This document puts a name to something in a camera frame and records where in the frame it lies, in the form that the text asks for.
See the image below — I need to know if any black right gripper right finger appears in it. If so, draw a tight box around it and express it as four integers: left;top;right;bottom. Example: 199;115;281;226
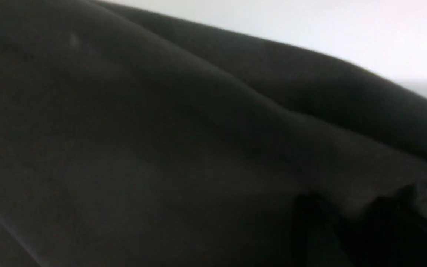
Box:
333;186;427;267

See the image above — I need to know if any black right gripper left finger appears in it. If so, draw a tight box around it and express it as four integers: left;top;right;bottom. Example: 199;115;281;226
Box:
290;195;332;267

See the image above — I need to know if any dark gray long-sleeved shirt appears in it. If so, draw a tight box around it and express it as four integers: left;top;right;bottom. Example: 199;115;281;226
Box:
0;0;427;267

